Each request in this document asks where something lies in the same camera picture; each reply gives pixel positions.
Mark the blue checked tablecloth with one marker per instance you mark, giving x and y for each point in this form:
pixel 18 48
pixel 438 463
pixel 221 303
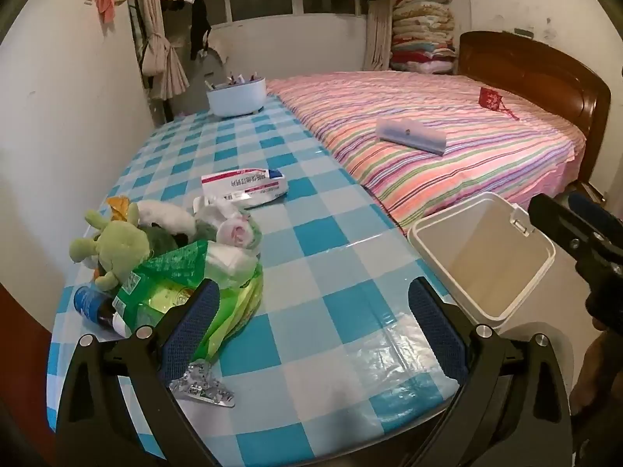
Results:
pixel 316 253

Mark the green plastic bag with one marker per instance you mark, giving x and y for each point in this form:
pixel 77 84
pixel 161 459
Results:
pixel 160 277

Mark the white tissue wad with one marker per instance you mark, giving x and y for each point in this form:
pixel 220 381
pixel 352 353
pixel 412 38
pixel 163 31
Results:
pixel 238 231

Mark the black hanging garment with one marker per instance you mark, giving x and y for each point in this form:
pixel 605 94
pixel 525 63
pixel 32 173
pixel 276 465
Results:
pixel 199 24

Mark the silver foil blister pack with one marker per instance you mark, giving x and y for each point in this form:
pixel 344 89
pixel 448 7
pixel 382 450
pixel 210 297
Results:
pixel 204 389

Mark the pile of small colourful items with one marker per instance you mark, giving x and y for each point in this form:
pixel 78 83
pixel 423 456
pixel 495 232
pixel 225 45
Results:
pixel 233 80

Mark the white round basin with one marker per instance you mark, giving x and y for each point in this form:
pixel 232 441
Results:
pixel 236 99

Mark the brown bottle blue label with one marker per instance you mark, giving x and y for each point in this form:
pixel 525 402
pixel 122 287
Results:
pixel 92 304

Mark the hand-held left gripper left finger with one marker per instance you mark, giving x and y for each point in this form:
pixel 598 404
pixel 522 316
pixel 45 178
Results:
pixel 194 321

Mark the green plush toy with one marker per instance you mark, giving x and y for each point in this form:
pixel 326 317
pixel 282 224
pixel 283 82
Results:
pixel 121 243

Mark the white folded tissue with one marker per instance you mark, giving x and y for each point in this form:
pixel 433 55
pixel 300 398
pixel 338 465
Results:
pixel 228 260

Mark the white red printed box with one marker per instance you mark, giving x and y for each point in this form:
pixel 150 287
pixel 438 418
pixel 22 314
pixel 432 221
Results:
pixel 243 187

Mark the white plastic bin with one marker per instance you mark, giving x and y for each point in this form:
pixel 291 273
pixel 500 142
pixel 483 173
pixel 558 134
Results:
pixel 486 253

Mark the stack of folded quilts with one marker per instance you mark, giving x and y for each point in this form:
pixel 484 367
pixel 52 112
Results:
pixel 423 34

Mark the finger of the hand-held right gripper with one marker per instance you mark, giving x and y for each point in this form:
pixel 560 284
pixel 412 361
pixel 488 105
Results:
pixel 591 209
pixel 559 224

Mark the person's right hand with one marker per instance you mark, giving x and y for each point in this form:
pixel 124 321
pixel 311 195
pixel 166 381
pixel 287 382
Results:
pixel 591 369

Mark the yellow paper wrapper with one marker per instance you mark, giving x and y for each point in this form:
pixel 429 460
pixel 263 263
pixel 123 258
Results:
pixel 117 206

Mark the beige straight curtain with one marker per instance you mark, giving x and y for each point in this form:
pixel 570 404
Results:
pixel 377 34

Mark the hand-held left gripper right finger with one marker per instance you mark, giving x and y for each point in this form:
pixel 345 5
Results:
pixel 433 331

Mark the pale blue flat box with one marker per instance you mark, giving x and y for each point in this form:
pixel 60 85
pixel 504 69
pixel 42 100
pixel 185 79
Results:
pixel 409 134

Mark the brown wooden headboard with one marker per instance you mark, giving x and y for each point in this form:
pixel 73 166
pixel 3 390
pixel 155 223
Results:
pixel 559 82

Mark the red patterned pouch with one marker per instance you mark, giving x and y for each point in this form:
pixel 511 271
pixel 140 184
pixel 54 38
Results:
pixel 491 99

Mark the white plush toy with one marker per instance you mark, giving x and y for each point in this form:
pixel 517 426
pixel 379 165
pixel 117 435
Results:
pixel 165 216

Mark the beige tied curtain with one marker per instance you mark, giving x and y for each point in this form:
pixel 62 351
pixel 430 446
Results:
pixel 155 34

